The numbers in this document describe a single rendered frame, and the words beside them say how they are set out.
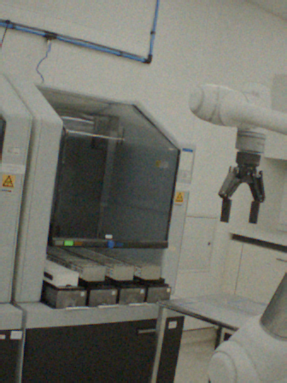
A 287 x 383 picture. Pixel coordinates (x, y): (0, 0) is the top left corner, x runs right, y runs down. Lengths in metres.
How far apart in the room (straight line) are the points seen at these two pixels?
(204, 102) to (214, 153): 2.83
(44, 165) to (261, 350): 1.16
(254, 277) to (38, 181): 2.64
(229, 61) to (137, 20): 0.93
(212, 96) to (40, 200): 0.87
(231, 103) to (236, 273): 3.13
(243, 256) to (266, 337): 3.20
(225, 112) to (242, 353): 0.64
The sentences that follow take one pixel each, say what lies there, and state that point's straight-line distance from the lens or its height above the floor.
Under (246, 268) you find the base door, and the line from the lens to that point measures 4.58.
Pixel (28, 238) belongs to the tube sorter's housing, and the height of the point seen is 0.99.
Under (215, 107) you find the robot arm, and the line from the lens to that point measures 1.63.
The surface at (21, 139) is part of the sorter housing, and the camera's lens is 2.15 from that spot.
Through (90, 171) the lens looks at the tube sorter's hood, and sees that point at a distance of 2.31.
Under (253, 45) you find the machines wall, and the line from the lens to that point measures 4.76.
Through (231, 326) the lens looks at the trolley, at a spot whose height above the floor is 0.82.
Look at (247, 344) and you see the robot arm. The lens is 1.44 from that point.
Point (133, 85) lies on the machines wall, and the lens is 3.87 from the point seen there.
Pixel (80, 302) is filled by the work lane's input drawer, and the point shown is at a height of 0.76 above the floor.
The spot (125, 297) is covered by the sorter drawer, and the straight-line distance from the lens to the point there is 2.44.
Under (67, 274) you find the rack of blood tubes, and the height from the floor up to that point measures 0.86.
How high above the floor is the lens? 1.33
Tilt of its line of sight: 3 degrees down
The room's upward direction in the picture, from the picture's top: 8 degrees clockwise
